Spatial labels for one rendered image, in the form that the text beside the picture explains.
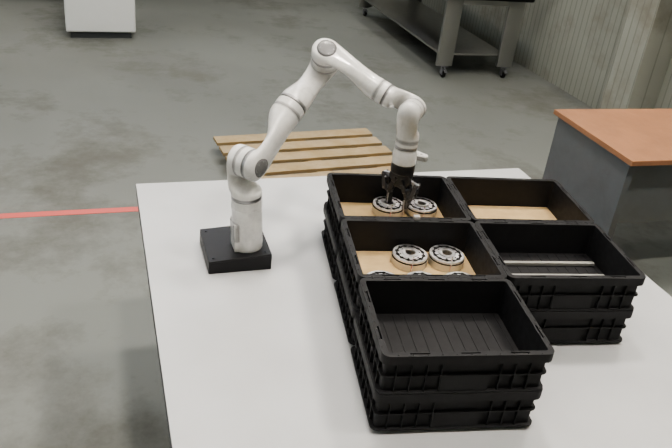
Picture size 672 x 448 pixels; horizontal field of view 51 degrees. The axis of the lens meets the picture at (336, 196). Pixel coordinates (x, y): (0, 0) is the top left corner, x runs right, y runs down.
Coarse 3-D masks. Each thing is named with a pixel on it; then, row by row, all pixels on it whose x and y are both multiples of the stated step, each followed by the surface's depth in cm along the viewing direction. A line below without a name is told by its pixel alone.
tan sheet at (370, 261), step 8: (360, 256) 205; (368, 256) 205; (376, 256) 206; (384, 256) 206; (464, 256) 211; (360, 264) 201; (368, 264) 201; (376, 264) 202; (384, 264) 202; (464, 264) 207; (368, 272) 198; (392, 272) 199; (400, 272) 199; (408, 272) 200; (432, 272) 201; (440, 272) 202; (472, 272) 203
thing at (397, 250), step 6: (396, 246) 206; (402, 246) 206; (408, 246) 207; (414, 246) 207; (396, 252) 203; (420, 252) 204; (396, 258) 200; (402, 258) 201; (408, 258) 201; (414, 258) 201; (420, 258) 202; (426, 258) 201
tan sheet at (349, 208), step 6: (342, 204) 232; (348, 204) 233; (354, 204) 233; (360, 204) 233; (366, 204) 234; (348, 210) 229; (354, 210) 229; (360, 210) 230; (366, 210) 230; (438, 210) 235; (402, 216) 229; (408, 216) 230; (438, 216) 232
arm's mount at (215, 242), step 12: (216, 228) 226; (228, 228) 226; (204, 240) 220; (216, 240) 220; (228, 240) 220; (264, 240) 221; (204, 252) 218; (216, 252) 214; (228, 252) 215; (264, 252) 215; (216, 264) 211; (228, 264) 212; (240, 264) 213; (252, 264) 215; (264, 264) 216
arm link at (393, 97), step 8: (392, 88) 211; (384, 96) 211; (392, 96) 211; (400, 96) 214; (408, 96) 214; (416, 96) 214; (384, 104) 212; (392, 104) 213; (400, 104) 215; (424, 104) 213; (424, 112) 213
